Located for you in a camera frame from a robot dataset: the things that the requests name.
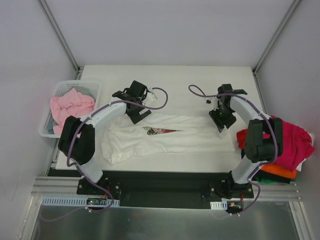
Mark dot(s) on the right white cable duct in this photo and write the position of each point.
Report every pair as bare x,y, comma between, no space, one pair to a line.
219,205

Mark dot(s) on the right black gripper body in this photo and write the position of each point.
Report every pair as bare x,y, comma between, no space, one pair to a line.
222,120

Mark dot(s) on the aluminium rail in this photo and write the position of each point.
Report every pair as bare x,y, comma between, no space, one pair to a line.
62,181

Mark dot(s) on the right aluminium frame post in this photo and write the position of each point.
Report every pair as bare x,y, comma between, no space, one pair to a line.
276,35

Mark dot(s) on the aluminium frame post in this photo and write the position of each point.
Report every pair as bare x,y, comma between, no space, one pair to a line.
276,35
59,34

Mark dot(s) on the left white cable duct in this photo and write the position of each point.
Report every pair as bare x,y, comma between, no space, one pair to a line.
65,201

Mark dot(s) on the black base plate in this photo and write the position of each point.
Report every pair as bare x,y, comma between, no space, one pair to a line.
177,190

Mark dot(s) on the white plastic laundry basket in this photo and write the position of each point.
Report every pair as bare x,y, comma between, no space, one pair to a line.
75,98

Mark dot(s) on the black t shirt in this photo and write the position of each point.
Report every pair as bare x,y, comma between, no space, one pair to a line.
275,177

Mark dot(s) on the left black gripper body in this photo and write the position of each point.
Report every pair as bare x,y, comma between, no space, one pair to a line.
138,114

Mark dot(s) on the green t shirt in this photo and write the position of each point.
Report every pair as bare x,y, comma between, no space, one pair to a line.
263,180

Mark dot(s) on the red t shirt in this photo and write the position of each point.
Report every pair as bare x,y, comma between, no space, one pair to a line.
241,138

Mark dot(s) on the pink t shirt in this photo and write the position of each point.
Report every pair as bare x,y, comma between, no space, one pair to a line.
72,110

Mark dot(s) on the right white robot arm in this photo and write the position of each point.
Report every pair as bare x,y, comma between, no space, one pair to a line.
262,145

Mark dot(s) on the orange t shirt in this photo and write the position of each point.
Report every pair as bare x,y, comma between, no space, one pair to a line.
278,170

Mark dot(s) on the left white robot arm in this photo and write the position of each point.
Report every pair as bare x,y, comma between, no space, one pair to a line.
78,138

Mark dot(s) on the white cable duct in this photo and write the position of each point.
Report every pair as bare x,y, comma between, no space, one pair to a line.
219,205
65,201

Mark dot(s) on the white floral t shirt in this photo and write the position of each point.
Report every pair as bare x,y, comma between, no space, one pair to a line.
162,133

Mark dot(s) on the left aluminium frame post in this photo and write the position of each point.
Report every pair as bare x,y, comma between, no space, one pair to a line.
59,34

